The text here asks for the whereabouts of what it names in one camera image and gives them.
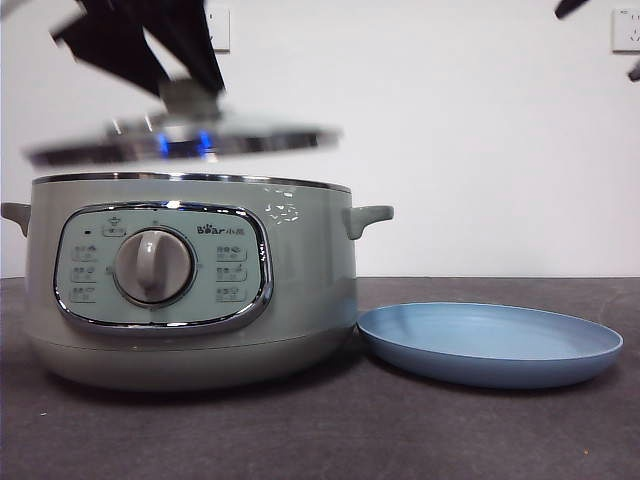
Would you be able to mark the blue plate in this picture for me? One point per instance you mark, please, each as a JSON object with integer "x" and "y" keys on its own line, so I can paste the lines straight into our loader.
{"x": 490, "y": 345}

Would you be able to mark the pale green electric steamer pot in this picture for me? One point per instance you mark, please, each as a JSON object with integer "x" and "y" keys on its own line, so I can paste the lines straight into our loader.
{"x": 310, "y": 260}

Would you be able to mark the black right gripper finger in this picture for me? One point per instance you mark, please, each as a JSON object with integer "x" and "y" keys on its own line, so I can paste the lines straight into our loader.
{"x": 635, "y": 74}
{"x": 570, "y": 7}

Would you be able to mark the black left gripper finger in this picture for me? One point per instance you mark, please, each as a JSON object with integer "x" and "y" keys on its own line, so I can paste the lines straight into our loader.
{"x": 120, "y": 40}
{"x": 192, "y": 45}

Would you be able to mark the glass lid with green knob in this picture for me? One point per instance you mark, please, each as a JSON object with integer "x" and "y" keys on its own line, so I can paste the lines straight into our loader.
{"x": 175, "y": 142}

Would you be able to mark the white wall socket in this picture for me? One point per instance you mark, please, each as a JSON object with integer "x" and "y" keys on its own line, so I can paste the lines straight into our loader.
{"x": 627, "y": 31}
{"x": 223, "y": 30}

